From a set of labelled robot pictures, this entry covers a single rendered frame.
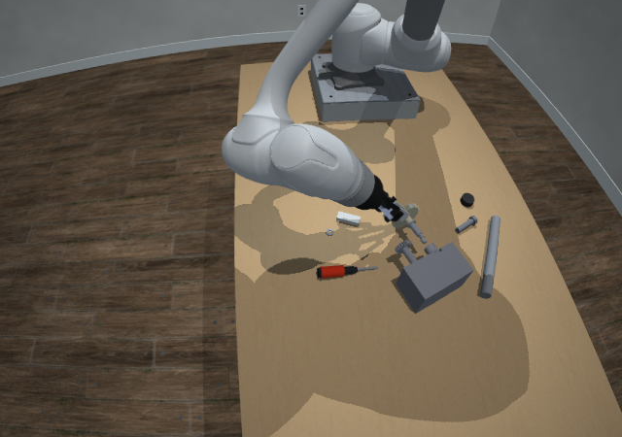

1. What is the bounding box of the red and black screwdriver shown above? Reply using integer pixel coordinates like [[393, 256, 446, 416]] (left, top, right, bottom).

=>
[[317, 265, 374, 279]]

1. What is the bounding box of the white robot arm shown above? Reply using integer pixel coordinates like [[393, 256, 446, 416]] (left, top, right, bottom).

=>
[[222, 0, 451, 207]]

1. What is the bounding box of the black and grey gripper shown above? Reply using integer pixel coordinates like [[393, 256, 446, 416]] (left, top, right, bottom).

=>
[[356, 175, 410, 222]]

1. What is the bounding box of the grey hex bolt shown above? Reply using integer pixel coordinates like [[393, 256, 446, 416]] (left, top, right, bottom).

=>
[[456, 216, 477, 233]]

